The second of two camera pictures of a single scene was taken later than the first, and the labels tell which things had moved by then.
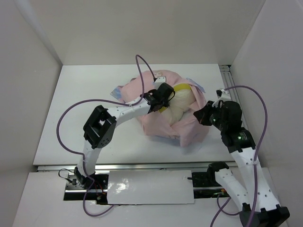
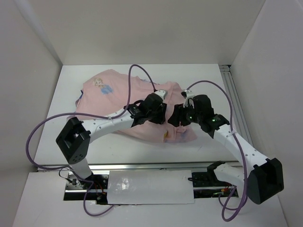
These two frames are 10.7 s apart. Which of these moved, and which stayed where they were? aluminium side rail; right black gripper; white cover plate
Moved: right black gripper
Stayed: aluminium side rail; white cover plate
